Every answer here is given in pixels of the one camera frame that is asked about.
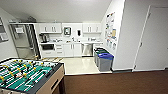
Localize stainless steel dishwasher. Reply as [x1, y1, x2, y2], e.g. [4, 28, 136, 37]
[81, 42, 94, 57]

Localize narrow white drawer unit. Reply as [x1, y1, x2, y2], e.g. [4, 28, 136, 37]
[92, 43, 101, 51]

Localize white two-door sink cabinet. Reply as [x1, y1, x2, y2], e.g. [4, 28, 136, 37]
[63, 43, 83, 58]

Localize black soap dispenser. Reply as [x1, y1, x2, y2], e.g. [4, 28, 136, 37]
[77, 29, 82, 37]

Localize steel paper towel dispenser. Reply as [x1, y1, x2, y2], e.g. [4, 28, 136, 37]
[63, 26, 72, 36]

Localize grey bin blue lid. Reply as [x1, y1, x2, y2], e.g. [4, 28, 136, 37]
[98, 53, 115, 72]

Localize black built-in microwave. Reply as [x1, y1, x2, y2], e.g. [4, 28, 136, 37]
[41, 43, 56, 52]

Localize black coffee machine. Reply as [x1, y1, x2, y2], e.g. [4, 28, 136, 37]
[39, 33, 50, 44]

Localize stainless steel refrigerator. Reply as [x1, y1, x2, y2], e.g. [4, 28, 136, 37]
[9, 23, 41, 61]

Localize green foosball table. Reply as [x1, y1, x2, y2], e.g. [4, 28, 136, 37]
[0, 57, 67, 94]

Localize white door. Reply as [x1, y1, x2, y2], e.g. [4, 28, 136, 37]
[133, 4, 168, 72]

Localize large colourful wall poster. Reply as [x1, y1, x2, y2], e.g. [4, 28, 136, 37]
[105, 11, 117, 43]

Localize white wall cabinet four doors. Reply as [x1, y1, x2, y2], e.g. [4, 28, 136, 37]
[38, 22, 63, 34]

